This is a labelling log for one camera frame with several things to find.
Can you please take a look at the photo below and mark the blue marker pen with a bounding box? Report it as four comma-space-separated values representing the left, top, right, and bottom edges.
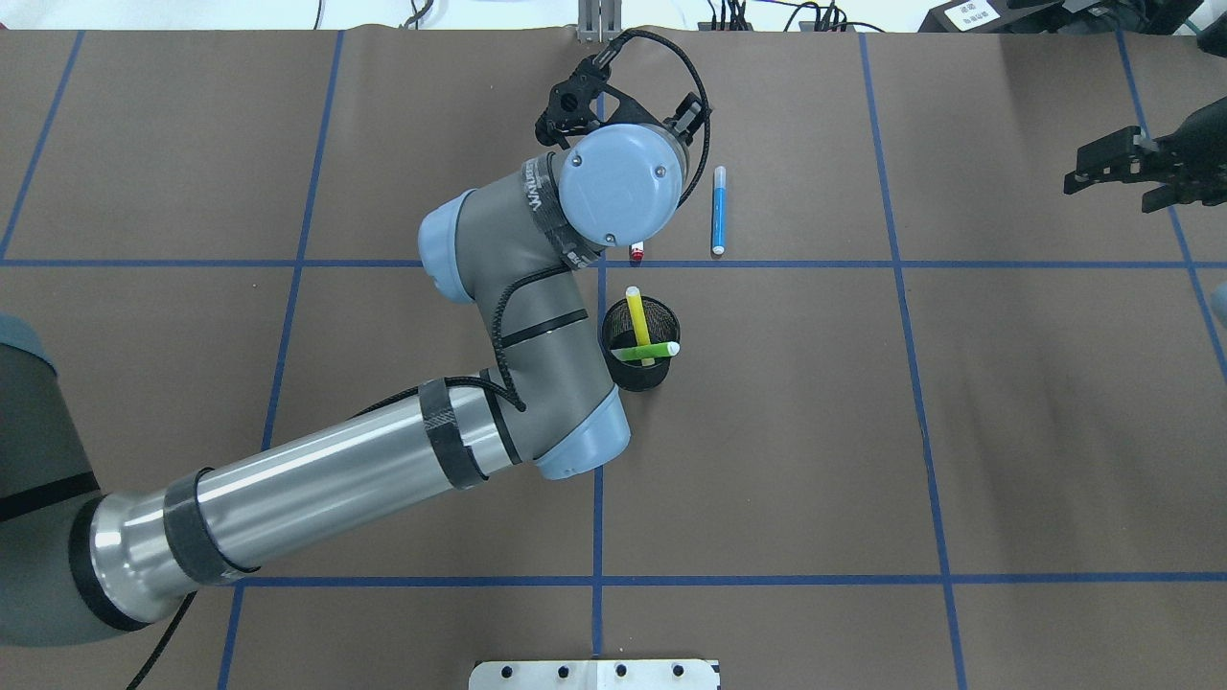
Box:
710, 166, 728, 257

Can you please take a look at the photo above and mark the green highlighter pen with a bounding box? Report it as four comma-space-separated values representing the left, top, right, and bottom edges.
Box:
611, 341, 681, 366

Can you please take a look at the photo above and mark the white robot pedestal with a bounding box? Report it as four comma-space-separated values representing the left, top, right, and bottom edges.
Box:
467, 658, 721, 689

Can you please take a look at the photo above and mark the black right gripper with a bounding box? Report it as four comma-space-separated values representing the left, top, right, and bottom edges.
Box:
1141, 98, 1226, 212

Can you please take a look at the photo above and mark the aluminium frame post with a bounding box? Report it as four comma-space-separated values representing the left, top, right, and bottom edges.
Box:
575, 0, 623, 44

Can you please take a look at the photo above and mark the black mesh pen cup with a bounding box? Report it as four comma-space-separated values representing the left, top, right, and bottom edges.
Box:
599, 295, 683, 393

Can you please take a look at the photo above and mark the yellow highlighter pen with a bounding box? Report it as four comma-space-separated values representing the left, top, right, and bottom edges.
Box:
625, 287, 652, 347

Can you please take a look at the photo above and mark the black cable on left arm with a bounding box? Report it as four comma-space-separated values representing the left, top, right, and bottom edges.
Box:
125, 29, 713, 690

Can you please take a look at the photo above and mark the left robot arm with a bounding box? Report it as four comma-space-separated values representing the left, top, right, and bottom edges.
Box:
2, 119, 691, 647

